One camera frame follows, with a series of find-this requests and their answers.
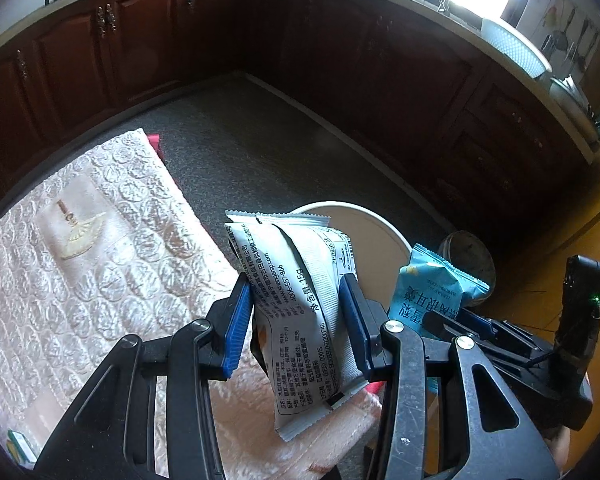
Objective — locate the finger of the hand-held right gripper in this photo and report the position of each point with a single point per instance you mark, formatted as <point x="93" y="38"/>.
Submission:
<point x="455" y="326"/>

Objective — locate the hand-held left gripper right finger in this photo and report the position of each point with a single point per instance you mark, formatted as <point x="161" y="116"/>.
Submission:
<point x="355" y="320"/>

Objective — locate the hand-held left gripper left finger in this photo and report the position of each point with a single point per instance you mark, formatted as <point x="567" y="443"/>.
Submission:
<point x="237" y="320"/>

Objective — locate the blue snack packet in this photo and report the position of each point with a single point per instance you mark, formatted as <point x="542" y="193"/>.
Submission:
<point x="430" y="285"/>

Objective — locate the white snack packet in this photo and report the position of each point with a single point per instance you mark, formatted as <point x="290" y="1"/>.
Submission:
<point x="300" y="320"/>

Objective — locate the person's right forearm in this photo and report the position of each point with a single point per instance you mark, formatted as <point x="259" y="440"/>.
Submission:
<point x="562" y="452"/>

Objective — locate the cream embroidered tablecloth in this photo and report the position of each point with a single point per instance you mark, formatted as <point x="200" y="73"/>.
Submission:
<point x="105" y="270"/>

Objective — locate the red stool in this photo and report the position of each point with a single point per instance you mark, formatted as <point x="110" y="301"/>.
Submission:
<point x="156" y="142"/>

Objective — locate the metal bowl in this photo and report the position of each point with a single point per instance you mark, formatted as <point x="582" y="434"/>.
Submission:
<point x="567" y="89"/>

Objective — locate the white plastic basket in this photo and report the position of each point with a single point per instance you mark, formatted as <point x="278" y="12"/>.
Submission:
<point x="512" y="47"/>

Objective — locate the hanging kitchen utensils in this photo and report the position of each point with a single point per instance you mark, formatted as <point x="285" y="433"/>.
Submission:
<point x="570" y="35"/>

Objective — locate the brown wooden kitchen cabinet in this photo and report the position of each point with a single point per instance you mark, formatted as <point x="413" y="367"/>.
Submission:
<point x="330" y="35"/>

